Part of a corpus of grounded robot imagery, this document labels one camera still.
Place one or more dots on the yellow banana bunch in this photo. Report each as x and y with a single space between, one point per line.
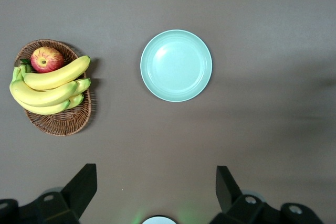
44 95

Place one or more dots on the red yellow apple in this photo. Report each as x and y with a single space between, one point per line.
46 58

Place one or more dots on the brown wicker basket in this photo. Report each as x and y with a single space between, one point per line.
60 124

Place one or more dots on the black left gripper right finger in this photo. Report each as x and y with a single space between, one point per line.
249 211

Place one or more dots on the brown table cloth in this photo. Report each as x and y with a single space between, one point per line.
236 11

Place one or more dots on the light green round plate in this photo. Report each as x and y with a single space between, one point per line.
176 65

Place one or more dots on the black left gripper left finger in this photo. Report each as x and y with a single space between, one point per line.
65 205

